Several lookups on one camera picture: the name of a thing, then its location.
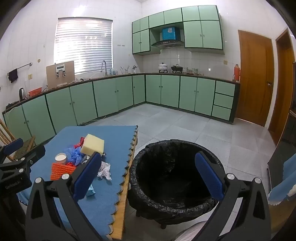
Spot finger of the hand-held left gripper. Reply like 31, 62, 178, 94
13, 145, 46, 174
0, 138, 24, 164

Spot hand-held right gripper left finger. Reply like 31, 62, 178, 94
25, 151, 103, 241

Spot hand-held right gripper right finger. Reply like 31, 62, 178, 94
195, 152, 271, 241

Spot white tissue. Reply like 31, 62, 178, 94
97, 161, 112, 181

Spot blue plastic bag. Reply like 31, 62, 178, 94
63, 146, 88, 166

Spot yellow sponge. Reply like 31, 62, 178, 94
80, 134, 105, 155

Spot trash bin with black bag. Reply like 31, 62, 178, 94
128, 139, 226, 229

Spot wooden chair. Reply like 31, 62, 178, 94
0, 118, 36, 163

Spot green and white packet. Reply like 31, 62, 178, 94
85, 184, 96, 197

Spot wooden table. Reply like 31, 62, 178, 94
110, 131, 139, 240
269, 202, 296, 233

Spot red basket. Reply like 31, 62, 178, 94
28, 87, 43, 97

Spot cardboard board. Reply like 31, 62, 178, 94
46, 61, 75, 90

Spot green lower cabinets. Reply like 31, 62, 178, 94
2, 74, 241, 149

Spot green cabinets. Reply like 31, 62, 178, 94
132, 5, 225, 55
2, 74, 241, 149

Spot red thermos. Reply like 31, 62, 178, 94
233, 64, 241, 82

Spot wooden door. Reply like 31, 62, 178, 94
235, 30, 275, 127

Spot white window blind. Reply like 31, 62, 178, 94
54, 17, 114, 75

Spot range hood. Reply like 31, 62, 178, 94
151, 40, 185, 49

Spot green upper cabinets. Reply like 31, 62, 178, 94
132, 5, 225, 55

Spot metal towel rail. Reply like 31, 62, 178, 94
6, 62, 33, 76

